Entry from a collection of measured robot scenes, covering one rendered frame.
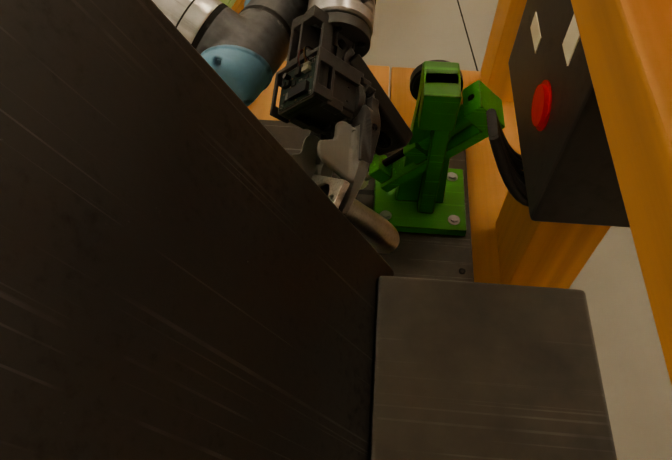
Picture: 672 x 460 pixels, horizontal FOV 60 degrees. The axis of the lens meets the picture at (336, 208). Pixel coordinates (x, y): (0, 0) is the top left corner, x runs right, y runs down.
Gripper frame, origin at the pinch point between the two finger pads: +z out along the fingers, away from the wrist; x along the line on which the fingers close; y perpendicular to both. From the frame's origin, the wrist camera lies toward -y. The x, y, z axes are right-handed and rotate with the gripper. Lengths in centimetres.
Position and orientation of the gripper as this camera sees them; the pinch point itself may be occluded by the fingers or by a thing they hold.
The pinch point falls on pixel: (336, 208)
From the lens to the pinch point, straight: 58.2
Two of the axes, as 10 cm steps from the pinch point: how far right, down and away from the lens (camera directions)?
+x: 6.8, -2.1, -7.1
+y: -7.3, -3.1, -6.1
